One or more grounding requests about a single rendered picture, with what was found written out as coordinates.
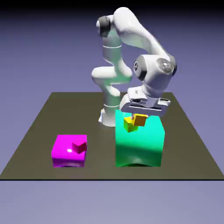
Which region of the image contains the small yellow cube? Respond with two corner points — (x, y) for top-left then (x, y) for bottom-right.
(123, 116), (139, 133)

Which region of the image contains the large magenta box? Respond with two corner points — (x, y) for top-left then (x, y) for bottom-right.
(51, 134), (88, 168)

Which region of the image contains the small orange cube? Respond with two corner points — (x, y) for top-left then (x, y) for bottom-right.
(133, 114), (147, 127)

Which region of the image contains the large green box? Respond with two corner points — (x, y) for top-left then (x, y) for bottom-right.
(115, 109), (165, 168)

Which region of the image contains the small pink cube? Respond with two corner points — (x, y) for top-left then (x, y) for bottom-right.
(72, 140), (88, 154)

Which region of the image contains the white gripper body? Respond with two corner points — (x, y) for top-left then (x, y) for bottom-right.
(120, 101), (169, 117)

